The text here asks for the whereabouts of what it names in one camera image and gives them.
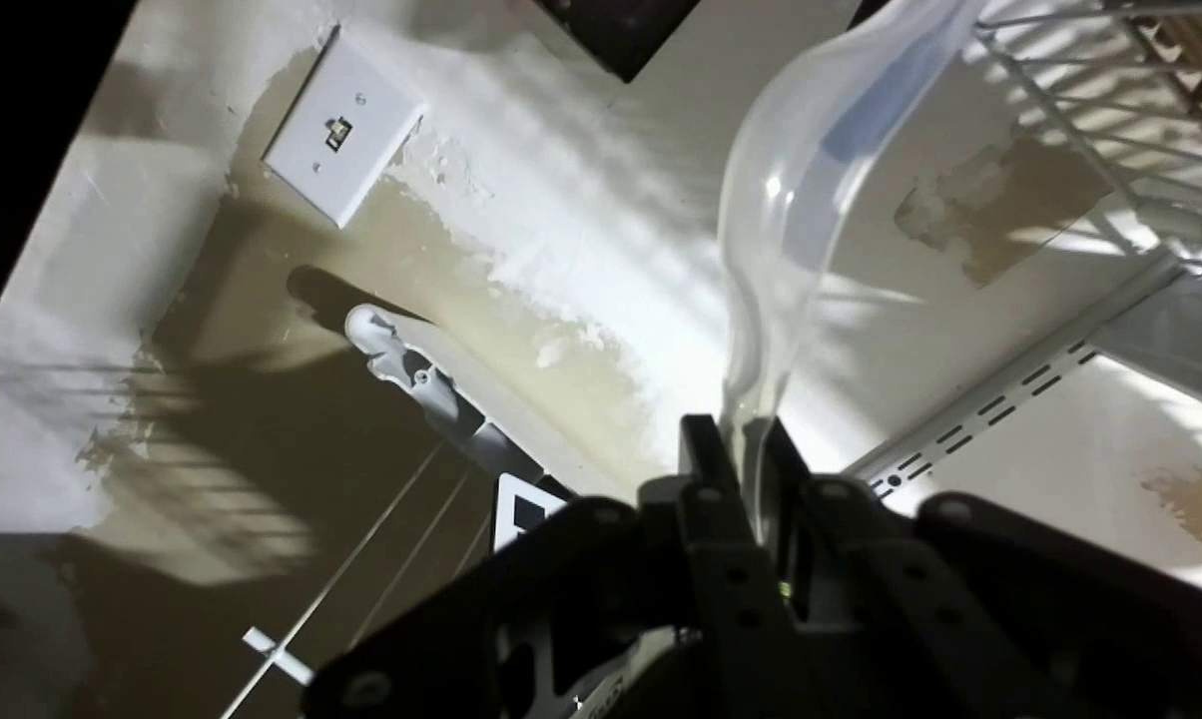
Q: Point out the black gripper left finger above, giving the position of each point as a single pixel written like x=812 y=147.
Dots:
x=750 y=656

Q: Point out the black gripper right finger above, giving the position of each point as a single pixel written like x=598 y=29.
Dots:
x=886 y=620

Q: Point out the checkered calibration board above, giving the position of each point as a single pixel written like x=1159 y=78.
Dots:
x=520 y=511

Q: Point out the white wall hook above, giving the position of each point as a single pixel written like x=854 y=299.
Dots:
x=405 y=364

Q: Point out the upper wire rack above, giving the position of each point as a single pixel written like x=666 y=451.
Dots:
x=1121 y=86

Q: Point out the white wall switch plate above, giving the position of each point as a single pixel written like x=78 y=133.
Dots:
x=340 y=131

